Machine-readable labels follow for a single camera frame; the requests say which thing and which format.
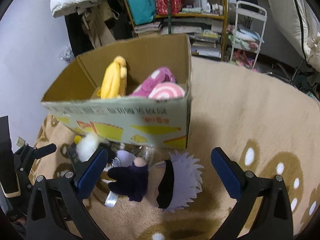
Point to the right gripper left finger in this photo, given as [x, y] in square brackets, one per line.
[56, 209]

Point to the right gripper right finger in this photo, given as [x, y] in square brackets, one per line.
[274, 218]

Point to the white-haired blindfolded doll plush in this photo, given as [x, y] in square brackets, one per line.
[169, 185]

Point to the yellow dog plush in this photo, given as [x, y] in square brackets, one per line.
[115, 80]

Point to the pink animal plush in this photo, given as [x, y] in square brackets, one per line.
[160, 75]

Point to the white fluffy pompom plush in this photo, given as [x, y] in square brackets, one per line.
[127, 174]

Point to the pink swirl roll plush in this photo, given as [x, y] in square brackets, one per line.
[166, 90]

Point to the plastic bag of snacks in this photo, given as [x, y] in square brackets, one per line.
[67, 54]

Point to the printed cardboard box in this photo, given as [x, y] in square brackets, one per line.
[72, 98]

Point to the cream reclining chair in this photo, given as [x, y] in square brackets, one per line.
[300, 26]

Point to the beige trench coat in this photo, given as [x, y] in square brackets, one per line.
[93, 23]

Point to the white rolling cart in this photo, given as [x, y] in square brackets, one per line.
[246, 33]

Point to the wooden shelf unit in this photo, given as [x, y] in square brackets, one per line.
[204, 21]

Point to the stack of books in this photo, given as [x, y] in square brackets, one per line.
[148, 29]

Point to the teal shopping bag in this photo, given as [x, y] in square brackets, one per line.
[142, 11]

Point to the green pole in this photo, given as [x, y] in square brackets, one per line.
[169, 17]

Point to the wall power socket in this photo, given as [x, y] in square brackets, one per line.
[20, 142]

